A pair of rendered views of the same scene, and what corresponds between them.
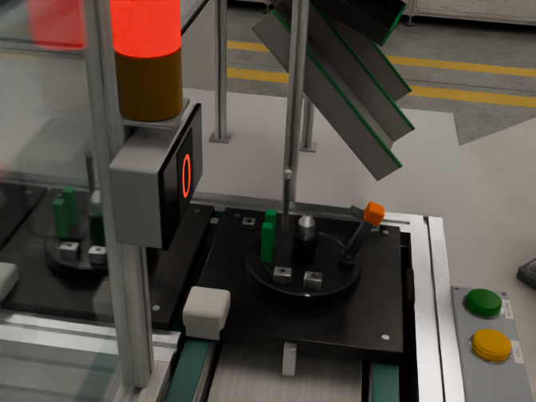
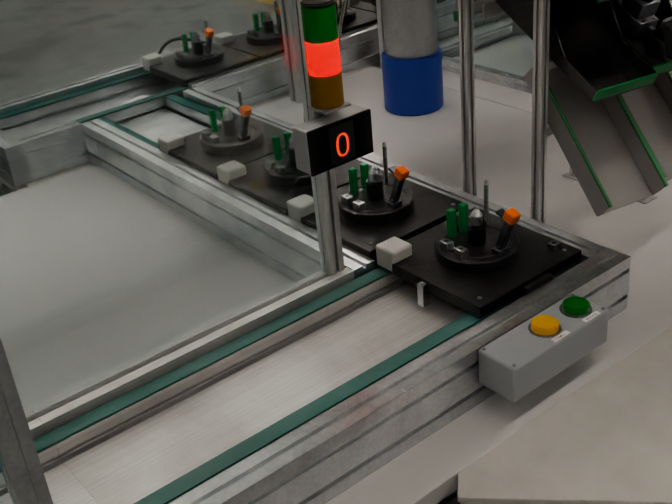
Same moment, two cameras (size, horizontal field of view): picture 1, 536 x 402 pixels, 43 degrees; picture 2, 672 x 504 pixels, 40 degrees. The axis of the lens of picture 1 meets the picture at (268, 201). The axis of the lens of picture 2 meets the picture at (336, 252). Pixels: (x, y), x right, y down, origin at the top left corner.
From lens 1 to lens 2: 1.00 m
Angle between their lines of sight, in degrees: 40
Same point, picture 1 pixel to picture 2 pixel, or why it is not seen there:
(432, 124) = not seen: outside the picture
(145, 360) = (330, 256)
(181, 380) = (355, 282)
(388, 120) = (648, 174)
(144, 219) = (304, 157)
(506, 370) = (537, 340)
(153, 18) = (316, 58)
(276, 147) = not seen: hidden behind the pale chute
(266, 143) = not seen: hidden behind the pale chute
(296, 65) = (538, 108)
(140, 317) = (326, 226)
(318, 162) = (638, 212)
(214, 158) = (552, 189)
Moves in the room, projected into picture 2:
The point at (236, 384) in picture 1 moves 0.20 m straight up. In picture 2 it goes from (392, 301) to (384, 192)
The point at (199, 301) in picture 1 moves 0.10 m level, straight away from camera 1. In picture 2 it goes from (388, 243) to (420, 218)
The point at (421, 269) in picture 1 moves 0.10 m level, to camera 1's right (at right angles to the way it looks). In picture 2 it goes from (564, 278) to (621, 298)
